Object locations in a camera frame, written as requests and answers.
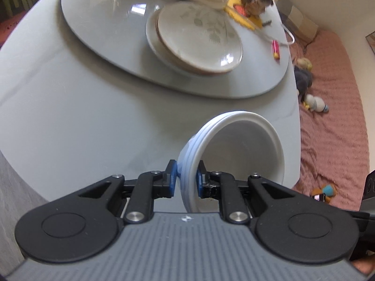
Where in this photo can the white duck plush toy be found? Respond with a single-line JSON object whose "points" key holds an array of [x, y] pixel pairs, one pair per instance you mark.
{"points": [[316, 104]]}

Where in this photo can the person's right hand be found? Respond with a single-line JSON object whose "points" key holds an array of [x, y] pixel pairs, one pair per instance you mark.
{"points": [[363, 266]]}

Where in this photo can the pink flower deep plate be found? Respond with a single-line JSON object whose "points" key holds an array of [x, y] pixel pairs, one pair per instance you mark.
{"points": [[151, 41]]}

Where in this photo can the red lighter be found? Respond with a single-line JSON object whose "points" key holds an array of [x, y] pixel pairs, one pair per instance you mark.
{"points": [[276, 49]]}

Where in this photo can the white tube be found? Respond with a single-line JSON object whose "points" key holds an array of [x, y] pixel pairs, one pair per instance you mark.
{"points": [[288, 36]]}

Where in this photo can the dark grey plush toy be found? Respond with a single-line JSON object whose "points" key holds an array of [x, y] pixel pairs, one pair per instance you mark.
{"points": [[303, 80]]}

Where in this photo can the grey glass turntable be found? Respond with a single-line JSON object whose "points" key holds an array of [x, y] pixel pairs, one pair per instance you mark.
{"points": [[102, 35]]}

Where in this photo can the yellow mat with red circle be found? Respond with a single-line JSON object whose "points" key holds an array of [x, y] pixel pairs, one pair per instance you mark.
{"points": [[243, 20]]}

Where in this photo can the checked pillow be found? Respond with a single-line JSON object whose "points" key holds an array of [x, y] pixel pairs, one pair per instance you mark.
{"points": [[298, 17]]}

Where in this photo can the gold leaf wall picture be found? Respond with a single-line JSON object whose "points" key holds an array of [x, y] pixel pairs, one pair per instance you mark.
{"points": [[371, 42]]}

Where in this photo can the pink blanket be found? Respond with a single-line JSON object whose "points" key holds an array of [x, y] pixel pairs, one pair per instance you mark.
{"points": [[337, 140]]}

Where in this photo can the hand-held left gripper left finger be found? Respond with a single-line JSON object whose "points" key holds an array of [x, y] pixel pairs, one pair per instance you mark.
{"points": [[174, 179]]}

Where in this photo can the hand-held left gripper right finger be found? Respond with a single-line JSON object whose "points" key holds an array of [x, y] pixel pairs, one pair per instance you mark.
{"points": [[200, 179]]}

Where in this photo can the black pen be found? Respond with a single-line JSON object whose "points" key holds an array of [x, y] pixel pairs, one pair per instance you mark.
{"points": [[267, 22]]}

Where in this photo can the brown figurine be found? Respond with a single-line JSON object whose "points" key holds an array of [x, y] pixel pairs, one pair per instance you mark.
{"points": [[255, 1]]}

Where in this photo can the yellow plush toy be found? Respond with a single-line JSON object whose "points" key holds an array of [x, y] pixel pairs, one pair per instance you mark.
{"points": [[304, 63]]}

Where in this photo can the white ceramic bowl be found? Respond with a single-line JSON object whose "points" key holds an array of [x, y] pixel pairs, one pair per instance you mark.
{"points": [[246, 158]]}

